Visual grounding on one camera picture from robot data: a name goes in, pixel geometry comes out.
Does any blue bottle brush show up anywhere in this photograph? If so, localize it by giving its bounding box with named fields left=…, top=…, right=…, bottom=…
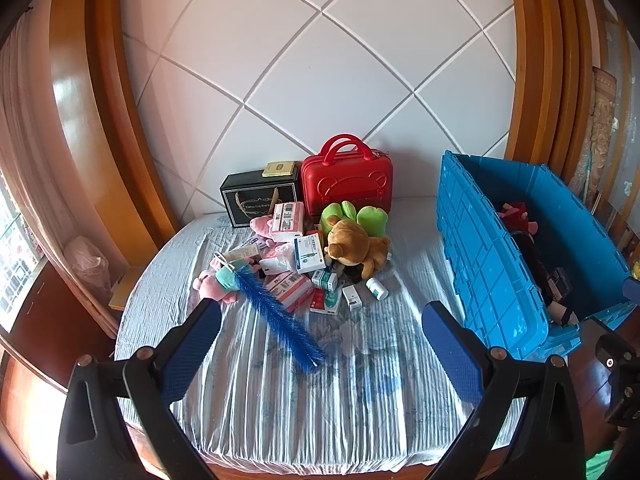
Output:
left=214, top=251, right=327, bottom=374

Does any clear plastic bag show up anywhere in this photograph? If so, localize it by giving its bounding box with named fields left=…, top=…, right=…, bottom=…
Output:
left=64, top=235, right=113, bottom=306

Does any pink pig plush teal dress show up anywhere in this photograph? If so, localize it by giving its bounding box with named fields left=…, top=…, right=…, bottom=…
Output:
left=192, top=255, right=261, bottom=306

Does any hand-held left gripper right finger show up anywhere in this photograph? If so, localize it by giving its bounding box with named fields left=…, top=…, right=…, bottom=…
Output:
left=421, top=301, right=586, bottom=480

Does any brown teddy bear plush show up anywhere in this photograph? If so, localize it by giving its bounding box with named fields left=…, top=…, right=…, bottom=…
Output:
left=324, top=217, right=392, bottom=279

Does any blue plastic crate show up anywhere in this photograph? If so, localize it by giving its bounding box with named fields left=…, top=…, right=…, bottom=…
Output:
left=434, top=150, right=640, bottom=361

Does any green plush toy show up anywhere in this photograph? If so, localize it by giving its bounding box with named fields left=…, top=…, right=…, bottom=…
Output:
left=320, top=200, right=391, bottom=238

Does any black gift bag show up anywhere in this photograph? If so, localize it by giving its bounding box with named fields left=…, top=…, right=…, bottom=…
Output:
left=219, top=166, right=303, bottom=230

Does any patterned wall hanging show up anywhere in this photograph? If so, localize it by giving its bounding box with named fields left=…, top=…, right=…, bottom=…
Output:
left=570, top=67, right=618, bottom=201

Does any sheer pink curtain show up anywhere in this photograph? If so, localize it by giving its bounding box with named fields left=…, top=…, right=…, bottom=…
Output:
left=0, top=25, right=58, bottom=266

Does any frosted glass wardrobe door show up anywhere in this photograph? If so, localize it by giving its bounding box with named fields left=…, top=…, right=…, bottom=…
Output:
left=595, top=0, right=640, bottom=241

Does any white plastic packet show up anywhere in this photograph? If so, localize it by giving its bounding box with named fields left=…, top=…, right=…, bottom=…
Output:
left=259, top=256, right=296, bottom=277

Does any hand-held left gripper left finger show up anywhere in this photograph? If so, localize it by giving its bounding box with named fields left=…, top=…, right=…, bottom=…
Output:
left=56, top=299, right=223, bottom=480

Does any green cloth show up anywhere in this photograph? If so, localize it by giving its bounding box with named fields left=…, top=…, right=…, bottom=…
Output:
left=585, top=447, right=618, bottom=480

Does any red plush toy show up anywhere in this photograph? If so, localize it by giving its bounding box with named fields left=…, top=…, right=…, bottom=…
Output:
left=495, top=201, right=538, bottom=236

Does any red hard-shell suitcase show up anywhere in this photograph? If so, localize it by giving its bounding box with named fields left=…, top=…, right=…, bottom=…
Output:
left=301, top=133, right=395, bottom=221

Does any red green medicine box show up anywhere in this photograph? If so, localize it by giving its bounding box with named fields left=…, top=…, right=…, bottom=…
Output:
left=309, top=290, right=342, bottom=315

